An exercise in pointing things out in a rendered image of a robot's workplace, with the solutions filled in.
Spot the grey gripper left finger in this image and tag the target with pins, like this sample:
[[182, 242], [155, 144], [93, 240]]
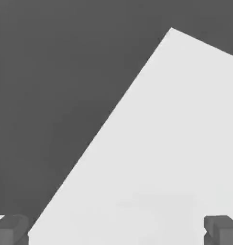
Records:
[[10, 230]]

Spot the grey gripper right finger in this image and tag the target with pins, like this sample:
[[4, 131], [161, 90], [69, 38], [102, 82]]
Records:
[[222, 231]]

